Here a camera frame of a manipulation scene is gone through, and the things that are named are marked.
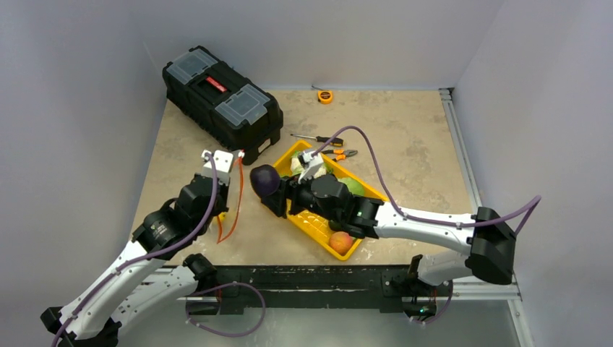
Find purple eggplant toy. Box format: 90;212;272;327
249;164;281;199

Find yellow-handled screwdriver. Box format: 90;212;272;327
291;134;344;147

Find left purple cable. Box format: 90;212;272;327
50;152;266;347

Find black plastic toolbox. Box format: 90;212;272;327
162;46;283;166

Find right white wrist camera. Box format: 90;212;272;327
297;149;327;184

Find yellow plastic tray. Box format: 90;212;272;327
273;140;388;261

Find orange peach toy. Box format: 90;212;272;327
328;231;354;256

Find orange-handled pliers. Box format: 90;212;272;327
322;149;358;162

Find orange tape measure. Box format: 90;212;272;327
311;85;333;105

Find aluminium frame rail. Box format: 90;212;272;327
438;87;536;347

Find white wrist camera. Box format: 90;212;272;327
297;149;327;184
200;150;234;186

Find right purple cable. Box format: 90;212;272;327
311;125;543;327

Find purple cable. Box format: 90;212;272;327
50;152;266;347
311;125;543;327

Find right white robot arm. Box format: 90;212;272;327
250;173;516;294

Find white cauliflower toy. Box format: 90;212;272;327
290;151;333;179

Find green cabbage toy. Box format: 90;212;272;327
338;177;366;196

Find clear zip top bag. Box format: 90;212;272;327
216;150;245;244

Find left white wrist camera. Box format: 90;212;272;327
200;150;234;186

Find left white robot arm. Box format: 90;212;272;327
40;171;230;346

